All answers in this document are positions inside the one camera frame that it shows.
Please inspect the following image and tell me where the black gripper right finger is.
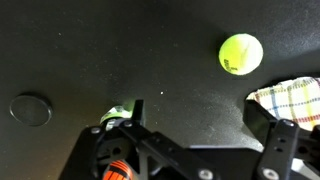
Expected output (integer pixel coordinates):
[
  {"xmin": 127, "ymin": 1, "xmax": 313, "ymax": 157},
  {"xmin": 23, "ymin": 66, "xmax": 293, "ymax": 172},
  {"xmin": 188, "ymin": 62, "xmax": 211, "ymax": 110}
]
[{"xmin": 242, "ymin": 99, "xmax": 302, "ymax": 180}]

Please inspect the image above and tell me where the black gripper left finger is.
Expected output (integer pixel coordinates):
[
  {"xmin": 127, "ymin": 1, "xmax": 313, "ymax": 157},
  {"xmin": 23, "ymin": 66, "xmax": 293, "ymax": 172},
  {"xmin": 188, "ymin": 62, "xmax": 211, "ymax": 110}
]
[{"xmin": 116, "ymin": 99, "xmax": 218, "ymax": 180}]

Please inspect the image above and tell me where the yellow-green tennis ball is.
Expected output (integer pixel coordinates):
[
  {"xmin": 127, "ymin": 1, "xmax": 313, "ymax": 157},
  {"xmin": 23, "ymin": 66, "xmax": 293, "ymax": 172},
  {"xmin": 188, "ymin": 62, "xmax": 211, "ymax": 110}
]
[{"xmin": 218, "ymin": 32, "xmax": 264, "ymax": 76}]

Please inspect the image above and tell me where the white checked dish cloth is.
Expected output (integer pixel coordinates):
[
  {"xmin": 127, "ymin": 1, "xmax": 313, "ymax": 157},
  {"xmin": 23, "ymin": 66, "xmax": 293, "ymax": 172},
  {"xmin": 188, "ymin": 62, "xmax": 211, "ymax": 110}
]
[{"xmin": 245, "ymin": 76, "xmax": 320, "ymax": 132}]

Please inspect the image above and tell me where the round black can lid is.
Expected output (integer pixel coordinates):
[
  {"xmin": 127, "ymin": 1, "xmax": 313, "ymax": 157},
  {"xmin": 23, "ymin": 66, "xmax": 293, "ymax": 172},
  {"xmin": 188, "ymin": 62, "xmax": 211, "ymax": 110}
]
[{"xmin": 8, "ymin": 94, "xmax": 54, "ymax": 127}]

